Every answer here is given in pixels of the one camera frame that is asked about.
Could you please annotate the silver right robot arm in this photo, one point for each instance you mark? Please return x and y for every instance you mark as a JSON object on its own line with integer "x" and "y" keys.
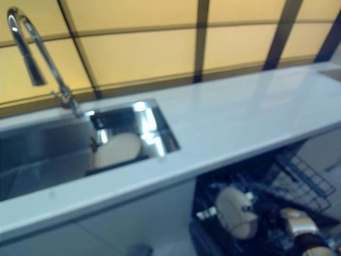
{"x": 301, "y": 221}

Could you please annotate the black sink dish rack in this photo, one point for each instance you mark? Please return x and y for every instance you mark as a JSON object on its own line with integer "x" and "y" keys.
{"x": 117, "y": 125}

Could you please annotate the stainless steel sink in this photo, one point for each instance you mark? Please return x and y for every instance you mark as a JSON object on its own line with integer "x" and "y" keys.
{"x": 40, "y": 160}

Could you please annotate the black built-in dishwasher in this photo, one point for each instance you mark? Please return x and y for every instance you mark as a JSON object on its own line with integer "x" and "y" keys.
{"x": 205, "y": 192}

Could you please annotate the white cabinet door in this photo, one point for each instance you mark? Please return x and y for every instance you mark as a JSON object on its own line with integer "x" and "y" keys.
{"x": 40, "y": 242}
{"x": 325, "y": 152}
{"x": 146, "y": 218}

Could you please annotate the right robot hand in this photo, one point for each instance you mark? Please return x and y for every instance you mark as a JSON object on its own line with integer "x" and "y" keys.
{"x": 267, "y": 213}

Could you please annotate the chrome kitchen faucet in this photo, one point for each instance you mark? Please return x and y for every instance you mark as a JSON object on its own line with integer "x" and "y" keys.
{"x": 42, "y": 58}

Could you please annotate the cream round plate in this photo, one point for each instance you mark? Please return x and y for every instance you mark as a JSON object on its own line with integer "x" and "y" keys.
{"x": 117, "y": 152}
{"x": 234, "y": 213}

